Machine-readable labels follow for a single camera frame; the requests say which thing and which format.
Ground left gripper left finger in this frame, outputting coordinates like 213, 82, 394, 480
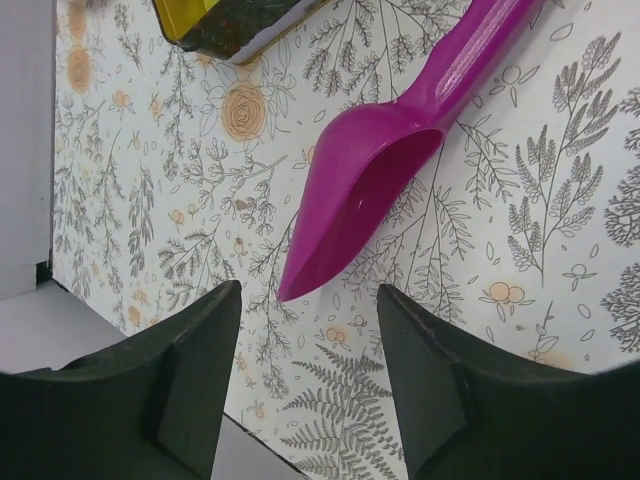
1, 280, 242, 479

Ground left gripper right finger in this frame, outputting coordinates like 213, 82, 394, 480
377, 284, 639, 479

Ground purple plastic scoop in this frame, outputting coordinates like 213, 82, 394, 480
277, 0, 541, 302

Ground dark tin translucent star candies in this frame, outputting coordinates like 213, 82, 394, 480
152, 0, 323, 65

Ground floral table mat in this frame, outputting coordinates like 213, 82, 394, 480
52, 1, 639, 479

